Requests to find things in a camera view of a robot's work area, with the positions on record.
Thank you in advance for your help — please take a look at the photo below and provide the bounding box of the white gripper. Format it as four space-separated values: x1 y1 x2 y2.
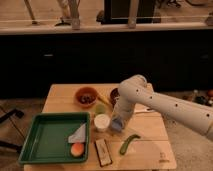
110 113 131 132

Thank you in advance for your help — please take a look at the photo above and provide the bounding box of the black rectangular eraser block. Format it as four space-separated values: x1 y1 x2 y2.
95 139 112 167

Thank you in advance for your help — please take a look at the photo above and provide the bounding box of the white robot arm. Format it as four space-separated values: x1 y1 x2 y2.
110 75 213 141

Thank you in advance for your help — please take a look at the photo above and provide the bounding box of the orange round fruit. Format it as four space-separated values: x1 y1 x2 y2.
71 143 84 157

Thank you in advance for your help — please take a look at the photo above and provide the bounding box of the green chili pepper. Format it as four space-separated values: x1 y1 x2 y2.
119 134 141 155

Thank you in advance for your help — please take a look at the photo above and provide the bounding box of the white handled utensil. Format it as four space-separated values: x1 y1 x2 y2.
134 108 155 114

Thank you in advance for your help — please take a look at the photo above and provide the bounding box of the green sponge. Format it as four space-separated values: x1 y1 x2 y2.
95 104 106 115

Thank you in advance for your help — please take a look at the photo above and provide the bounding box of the black stand leg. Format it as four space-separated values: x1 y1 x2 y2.
0 109 24 154

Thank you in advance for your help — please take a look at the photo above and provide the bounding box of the green plastic tray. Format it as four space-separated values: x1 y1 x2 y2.
19 112 90 164

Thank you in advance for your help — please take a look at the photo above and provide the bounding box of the white paper cup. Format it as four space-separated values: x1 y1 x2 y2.
94 114 110 132

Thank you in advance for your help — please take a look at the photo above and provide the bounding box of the orange bowl with dark contents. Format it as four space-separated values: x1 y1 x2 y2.
75 87 98 108

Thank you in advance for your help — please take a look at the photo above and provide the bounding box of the grey folded cloth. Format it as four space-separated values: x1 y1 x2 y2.
68 124 86 143

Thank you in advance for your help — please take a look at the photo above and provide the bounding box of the dark brown cup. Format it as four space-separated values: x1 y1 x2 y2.
110 88 119 105

